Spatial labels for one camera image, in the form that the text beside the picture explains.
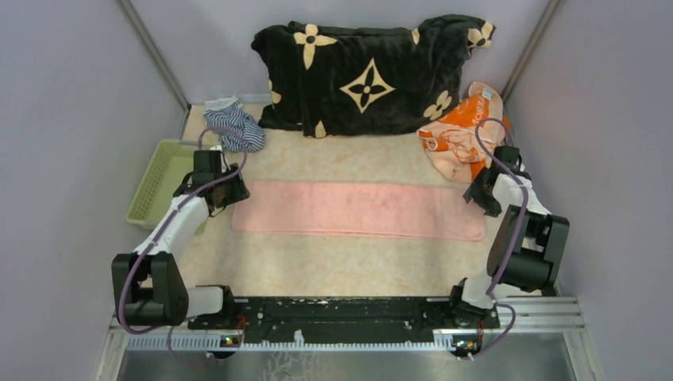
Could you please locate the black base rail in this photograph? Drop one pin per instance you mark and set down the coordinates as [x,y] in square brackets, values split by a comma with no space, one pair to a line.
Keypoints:
[361,320]

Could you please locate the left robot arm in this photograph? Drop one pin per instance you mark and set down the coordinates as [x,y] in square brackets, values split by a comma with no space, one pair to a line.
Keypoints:
[148,288]

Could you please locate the black floral pillow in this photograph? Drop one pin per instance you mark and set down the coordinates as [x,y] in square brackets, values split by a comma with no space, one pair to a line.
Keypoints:
[331,81]

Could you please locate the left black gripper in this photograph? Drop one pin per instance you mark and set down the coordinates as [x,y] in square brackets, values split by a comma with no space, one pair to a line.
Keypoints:
[240,192]

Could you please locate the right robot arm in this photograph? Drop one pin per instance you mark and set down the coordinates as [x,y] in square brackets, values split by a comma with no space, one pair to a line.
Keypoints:
[527,249]

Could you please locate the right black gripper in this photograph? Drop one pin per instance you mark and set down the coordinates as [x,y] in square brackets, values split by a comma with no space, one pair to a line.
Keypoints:
[492,208]

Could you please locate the pink towel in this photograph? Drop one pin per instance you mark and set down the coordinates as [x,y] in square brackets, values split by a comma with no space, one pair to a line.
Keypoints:
[359,210]

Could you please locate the green plastic basket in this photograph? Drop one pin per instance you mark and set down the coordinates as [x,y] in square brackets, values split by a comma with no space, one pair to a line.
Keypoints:
[170,162]

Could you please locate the blue striped cloth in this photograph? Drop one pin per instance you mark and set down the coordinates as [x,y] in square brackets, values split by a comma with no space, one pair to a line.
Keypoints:
[238,131]

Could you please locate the orange white towel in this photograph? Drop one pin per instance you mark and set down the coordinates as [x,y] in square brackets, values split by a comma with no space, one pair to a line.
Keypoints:
[456,144]

